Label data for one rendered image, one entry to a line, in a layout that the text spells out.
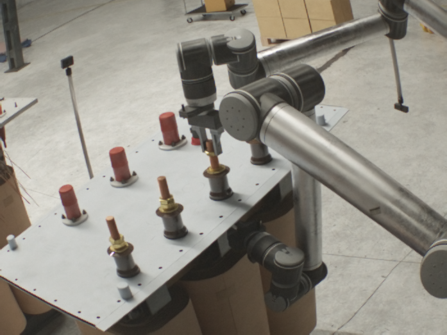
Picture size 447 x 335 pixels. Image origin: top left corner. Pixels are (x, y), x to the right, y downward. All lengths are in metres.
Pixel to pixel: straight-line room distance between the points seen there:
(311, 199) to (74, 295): 0.89
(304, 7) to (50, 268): 6.76
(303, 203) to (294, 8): 6.46
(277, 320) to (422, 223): 1.56
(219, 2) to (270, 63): 8.46
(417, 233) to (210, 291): 1.09
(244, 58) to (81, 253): 0.87
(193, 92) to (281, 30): 6.61
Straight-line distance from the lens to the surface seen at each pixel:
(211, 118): 2.35
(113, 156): 2.72
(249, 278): 2.76
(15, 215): 3.85
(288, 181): 2.96
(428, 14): 2.44
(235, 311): 2.74
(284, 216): 2.91
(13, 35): 11.98
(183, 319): 2.45
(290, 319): 3.25
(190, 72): 2.30
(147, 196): 2.63
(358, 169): 1.88
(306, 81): 2.19
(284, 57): 2.45
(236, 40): 2.29
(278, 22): 8.87
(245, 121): 2.02
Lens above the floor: 2.52
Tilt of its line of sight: 24 degrees down
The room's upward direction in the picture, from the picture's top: 11 degrees counter-clockwise
